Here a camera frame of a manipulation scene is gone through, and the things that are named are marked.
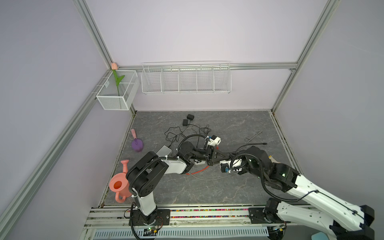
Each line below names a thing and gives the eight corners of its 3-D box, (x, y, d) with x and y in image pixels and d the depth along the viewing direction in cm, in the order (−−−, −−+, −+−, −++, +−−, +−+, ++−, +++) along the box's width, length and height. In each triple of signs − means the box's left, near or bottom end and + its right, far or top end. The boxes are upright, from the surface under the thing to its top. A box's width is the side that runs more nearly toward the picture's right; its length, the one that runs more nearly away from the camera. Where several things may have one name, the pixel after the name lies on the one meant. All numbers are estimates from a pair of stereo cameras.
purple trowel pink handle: (133, 153, 100) (132, 151, 98) (132, 131, 112) (131, 129, 110) (144, 150, 101) (143, 148, 99) (141, 128, 113) (140, 126, 111)
